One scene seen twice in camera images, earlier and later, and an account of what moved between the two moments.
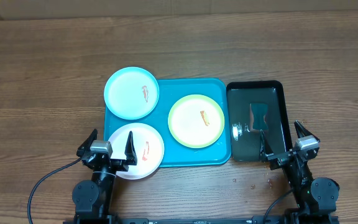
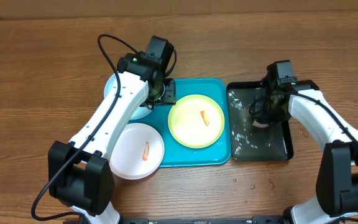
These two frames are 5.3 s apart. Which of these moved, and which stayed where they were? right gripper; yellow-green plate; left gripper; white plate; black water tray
Moved: left gripper; right gripper
Stayed: white plate; yellow-green plate; black water tray
